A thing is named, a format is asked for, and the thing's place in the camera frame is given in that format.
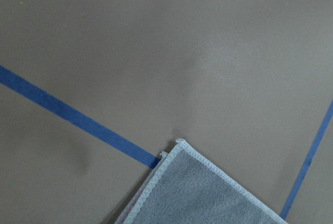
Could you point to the pink towel with grey hem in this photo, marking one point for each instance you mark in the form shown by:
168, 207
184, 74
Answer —
185, 187

